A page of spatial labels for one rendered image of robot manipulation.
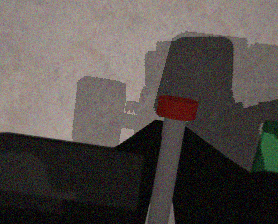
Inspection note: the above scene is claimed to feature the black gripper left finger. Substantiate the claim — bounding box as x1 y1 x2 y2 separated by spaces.
0 120 163 224

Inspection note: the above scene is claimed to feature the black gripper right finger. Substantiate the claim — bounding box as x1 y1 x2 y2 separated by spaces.
172 126 278 224

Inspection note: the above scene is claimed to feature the grey cylindrical rod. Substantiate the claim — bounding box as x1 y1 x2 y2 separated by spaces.
147 95 199 224

